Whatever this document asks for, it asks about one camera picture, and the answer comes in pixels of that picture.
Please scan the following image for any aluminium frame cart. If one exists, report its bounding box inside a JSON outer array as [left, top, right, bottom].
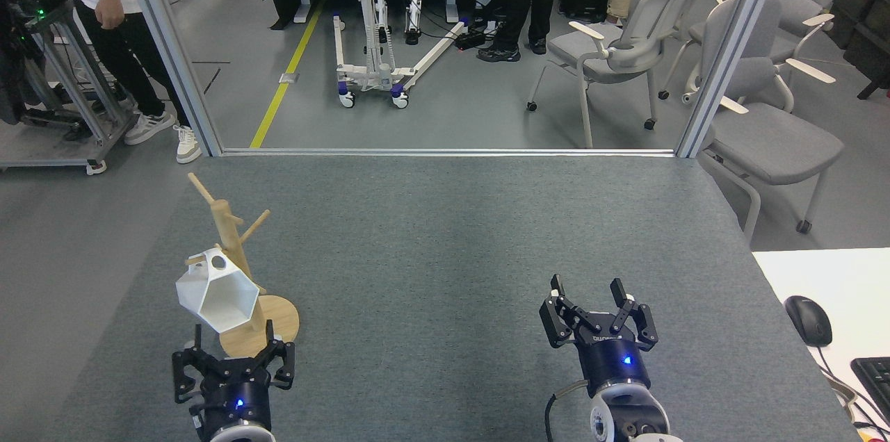
[[0, 0, 140, 176]]

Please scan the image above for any white wheeled stand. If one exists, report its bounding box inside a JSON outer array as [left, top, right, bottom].
[[314, 0, 470, 109]]

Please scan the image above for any white desk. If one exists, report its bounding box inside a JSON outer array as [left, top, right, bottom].
[[752, 248, 890, 442]]

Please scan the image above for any person's hand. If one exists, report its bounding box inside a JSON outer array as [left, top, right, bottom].
[[94, 0, 127, 31]]

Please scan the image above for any grey chair with mesh back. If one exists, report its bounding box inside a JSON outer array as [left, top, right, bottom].
[[526, 0, 710, 149]]

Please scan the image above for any black computer mouse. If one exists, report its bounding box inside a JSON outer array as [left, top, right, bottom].
[[784, 295, 833, 348]]

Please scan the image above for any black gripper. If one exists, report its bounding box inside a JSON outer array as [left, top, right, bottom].
[[172, 320, 297, 442], [539, 274, 660, 398]]

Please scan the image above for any person with white shoes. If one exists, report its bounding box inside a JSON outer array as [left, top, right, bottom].
[[0, 0, 203, 165]]

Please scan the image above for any wooden cup rack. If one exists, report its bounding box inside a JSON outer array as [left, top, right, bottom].
[[185, 172, 300, 359]]

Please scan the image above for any black keyboard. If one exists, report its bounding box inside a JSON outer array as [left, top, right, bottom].
[[850, 357, 890, 422]]

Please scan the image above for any silver table edge rail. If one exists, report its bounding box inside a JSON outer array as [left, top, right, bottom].
[[221, 147, 679, 158]]

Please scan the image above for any white hexagonal cup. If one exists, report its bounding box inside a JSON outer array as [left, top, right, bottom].
[[175, 248, 261, 334]]

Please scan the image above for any black mouse cable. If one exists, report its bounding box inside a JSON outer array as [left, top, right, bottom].
[[814, 345, 890, 430]]

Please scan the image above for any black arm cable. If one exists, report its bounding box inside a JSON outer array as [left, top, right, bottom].
[[544, 379, 593, 442]]

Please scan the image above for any black equipment on cart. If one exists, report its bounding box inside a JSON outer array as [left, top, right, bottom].
[[0, 0, 70, 127]]

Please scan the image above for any silver frame post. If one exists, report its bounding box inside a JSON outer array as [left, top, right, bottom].
[[676, 0, 792, 159], [113, 0, 223, 156]]

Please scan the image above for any person in black trousers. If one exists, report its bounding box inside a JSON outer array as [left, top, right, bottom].
[[476, 0, 567, 64]]

